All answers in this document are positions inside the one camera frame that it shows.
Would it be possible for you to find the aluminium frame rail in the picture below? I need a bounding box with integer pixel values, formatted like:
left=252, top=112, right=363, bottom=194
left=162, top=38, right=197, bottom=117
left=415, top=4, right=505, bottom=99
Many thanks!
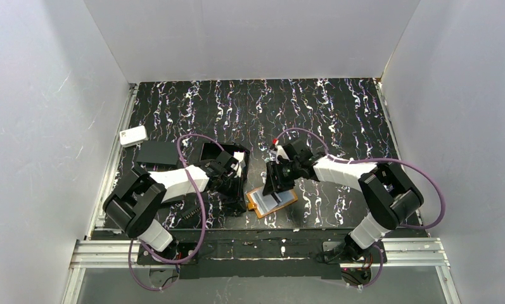
left=61, top=84, right=139, bottom=304

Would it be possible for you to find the grey card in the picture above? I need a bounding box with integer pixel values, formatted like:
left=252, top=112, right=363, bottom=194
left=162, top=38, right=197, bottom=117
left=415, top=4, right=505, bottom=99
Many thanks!
left=271, top=191, right=293, bottom=206

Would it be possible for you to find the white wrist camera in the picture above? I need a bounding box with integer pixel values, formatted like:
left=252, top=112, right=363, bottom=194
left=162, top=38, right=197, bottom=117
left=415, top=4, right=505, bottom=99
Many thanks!
left=233, top=151, right=246, bottom=177
left=269, top=138, right=290, bottom=163

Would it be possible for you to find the black box lid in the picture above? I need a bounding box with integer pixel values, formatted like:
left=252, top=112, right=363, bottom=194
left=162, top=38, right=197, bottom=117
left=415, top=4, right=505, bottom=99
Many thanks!
left=135, top=141, right=179, bottom=167

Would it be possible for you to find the black comb strip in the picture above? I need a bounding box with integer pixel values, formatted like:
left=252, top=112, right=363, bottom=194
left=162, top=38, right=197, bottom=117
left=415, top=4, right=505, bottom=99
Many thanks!
left=181, top=206, right=201, bottom=220

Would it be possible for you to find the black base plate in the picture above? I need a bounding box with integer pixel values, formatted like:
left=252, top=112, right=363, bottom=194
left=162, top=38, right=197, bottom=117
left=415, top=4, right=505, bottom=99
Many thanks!
left=136, top=228, right=387, bottom=281

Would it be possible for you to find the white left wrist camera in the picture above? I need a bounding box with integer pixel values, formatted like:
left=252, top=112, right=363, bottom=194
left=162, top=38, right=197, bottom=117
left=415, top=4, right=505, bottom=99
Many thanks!
left=233, top=151, right=246, bottom=177

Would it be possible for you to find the small white box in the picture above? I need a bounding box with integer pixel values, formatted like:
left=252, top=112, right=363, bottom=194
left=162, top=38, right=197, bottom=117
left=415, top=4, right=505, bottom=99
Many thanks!
left=118, top=125, right=148, bottom=148

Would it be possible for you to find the black card box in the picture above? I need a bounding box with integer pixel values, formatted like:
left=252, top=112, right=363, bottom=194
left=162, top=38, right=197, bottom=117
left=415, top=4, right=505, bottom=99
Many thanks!
left=200, top=142, right=250, bottom=182

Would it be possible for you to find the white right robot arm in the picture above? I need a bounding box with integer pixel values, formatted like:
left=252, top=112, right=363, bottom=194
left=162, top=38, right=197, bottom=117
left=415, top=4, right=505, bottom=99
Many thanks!
left=262, top=140, right=424, bottom=255

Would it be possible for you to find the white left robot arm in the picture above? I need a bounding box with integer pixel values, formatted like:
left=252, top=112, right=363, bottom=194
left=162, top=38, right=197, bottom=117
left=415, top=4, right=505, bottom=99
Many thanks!
left=103, top=151, right=243, bottom=252

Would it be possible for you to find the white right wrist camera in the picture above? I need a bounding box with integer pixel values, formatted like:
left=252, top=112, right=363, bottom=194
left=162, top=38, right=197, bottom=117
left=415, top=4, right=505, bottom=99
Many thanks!
left=269, top=138, right=290, bottom=163

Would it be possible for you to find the orange leather card holder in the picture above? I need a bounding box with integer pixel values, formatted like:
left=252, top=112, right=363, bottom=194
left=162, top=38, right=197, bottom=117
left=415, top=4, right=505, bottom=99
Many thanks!
left=246, top=187, right=298, bottom=219

